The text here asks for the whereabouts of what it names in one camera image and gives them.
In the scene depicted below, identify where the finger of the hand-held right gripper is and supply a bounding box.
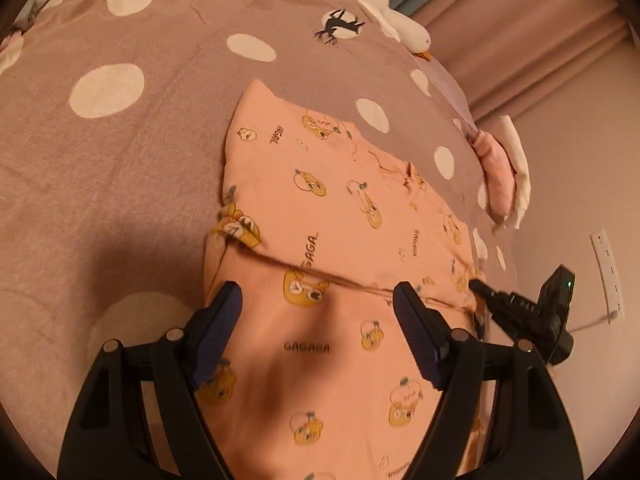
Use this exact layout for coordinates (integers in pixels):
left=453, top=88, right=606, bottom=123
left=468, top=279, right=539, bottom=343

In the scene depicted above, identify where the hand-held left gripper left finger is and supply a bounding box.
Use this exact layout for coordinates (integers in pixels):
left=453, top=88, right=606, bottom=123
left=56, top=280, right=244, bottom=480

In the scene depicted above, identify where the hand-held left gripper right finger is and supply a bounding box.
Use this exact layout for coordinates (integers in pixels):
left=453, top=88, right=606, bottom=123
left=392, top=281, right=585, bottom=480

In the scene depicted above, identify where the orange cartoon print garment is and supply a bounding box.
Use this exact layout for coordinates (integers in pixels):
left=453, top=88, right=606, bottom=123
left=202, top=78, right=488, bottom=480

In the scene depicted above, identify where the folded pink cloth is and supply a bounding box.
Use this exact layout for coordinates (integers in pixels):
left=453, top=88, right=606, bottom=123
left=470, top=130, right=518, bottom=222

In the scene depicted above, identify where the folded cream cloth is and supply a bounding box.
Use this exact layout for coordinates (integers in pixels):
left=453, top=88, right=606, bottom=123
left=492, top=115, right=531, bottom=234

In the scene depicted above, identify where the mauve polka dot blanket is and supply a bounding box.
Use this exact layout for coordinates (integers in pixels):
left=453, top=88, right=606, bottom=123
left=0, top=0, right=521, bottom=441

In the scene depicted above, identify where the pink curtain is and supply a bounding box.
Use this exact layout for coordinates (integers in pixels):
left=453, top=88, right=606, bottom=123
left=410, top=0, right=640, bottom=122

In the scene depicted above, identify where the thin grey cable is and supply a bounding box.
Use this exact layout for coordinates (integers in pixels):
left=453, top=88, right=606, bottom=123
left=570, top=311, right=619, bottom=336

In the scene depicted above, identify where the white wall socket strip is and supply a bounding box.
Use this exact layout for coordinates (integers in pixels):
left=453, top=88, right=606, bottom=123
left=590, top=228, right=625, bottom=326

